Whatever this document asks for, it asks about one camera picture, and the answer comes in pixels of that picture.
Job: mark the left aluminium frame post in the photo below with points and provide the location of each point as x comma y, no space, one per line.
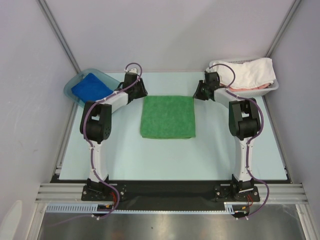
50,18

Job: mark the white slotted cable duct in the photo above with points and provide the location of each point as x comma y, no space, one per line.
104,208

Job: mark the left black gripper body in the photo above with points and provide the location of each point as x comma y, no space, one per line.
139,89

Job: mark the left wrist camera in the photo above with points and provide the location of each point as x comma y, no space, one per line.
131,71

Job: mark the green microfiber towel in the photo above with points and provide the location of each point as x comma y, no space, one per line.
168,117

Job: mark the white plastic basket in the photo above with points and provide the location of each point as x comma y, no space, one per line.
252,93

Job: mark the translucent blue plastic tray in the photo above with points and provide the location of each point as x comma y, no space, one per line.
109,81

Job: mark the right aluminium frame post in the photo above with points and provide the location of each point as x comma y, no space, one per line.
290,15

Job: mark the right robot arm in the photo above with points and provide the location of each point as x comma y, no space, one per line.
244,125

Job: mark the white towel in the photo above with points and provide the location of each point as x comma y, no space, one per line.
250,74

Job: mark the aluminium rail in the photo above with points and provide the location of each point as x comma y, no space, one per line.
72,192

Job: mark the pink towel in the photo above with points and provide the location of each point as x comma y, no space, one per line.
264,86

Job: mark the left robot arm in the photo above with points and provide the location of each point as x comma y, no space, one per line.
100,102

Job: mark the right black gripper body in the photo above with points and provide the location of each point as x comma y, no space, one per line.
200,90

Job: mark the blue folded towel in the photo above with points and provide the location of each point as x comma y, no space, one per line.
91,88

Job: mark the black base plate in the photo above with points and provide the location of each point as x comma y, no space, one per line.
168,195

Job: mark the aluminium frame post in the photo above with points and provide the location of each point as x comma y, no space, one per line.
290,15
50,18

